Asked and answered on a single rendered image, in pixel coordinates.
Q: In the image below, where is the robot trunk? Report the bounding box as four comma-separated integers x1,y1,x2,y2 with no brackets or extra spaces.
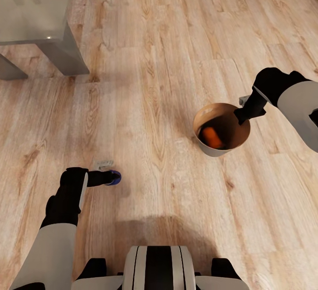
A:
122,245,196,290

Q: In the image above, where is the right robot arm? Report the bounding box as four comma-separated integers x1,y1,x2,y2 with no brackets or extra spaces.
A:
234,67,318,153

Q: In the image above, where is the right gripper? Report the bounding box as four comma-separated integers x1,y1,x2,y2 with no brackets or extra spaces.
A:
234,98,266,125

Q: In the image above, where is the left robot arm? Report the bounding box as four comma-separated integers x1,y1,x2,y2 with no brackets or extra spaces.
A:
9,160,120,290

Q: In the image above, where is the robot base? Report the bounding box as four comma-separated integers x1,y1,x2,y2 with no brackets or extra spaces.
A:
71,258,250,290

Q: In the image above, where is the trash can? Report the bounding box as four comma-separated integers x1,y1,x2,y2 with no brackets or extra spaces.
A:
193,102,251,157

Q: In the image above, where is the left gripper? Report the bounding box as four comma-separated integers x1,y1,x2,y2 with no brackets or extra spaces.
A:
91,170,120,187

